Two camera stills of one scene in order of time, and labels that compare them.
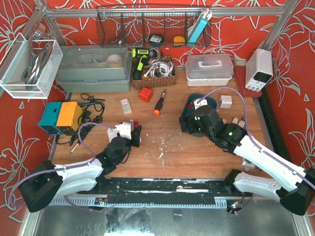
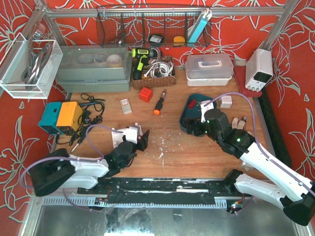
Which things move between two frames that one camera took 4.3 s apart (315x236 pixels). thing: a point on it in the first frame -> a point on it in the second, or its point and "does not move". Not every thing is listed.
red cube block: (145, 94) does not move
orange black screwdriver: (159, 103) does not move
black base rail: (139, 189) does not move
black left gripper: (136, 133) -> (140, 141)
